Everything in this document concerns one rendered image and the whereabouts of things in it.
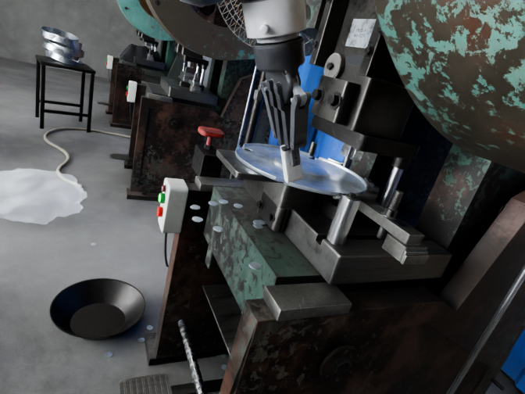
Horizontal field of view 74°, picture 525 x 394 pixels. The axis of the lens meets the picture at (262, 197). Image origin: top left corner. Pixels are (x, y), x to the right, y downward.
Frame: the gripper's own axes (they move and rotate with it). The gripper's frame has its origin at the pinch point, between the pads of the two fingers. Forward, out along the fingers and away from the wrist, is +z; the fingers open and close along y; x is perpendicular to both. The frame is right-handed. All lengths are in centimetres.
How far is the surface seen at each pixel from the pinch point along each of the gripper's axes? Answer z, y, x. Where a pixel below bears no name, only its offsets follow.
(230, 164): 0.4, -7.8, -8.7
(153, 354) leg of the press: 69, -34, -40
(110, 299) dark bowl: 66, -64, -50
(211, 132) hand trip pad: 5.3, -40.5, -3.2
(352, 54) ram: -12.9, -10.3, 21.1
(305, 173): 6.0, -4.7, 5.2
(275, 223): 15.7, -5.7, -2.5
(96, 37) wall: 14, -671, -13
